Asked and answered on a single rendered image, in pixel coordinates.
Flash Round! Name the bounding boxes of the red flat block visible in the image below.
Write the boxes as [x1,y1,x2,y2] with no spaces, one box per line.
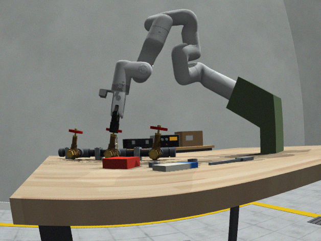
[102,157,140,169]

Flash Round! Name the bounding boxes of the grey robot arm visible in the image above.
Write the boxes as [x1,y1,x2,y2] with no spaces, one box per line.
[99,9,236,100]

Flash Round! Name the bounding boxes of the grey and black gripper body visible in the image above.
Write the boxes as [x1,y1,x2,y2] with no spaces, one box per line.
[111,90,129,119]

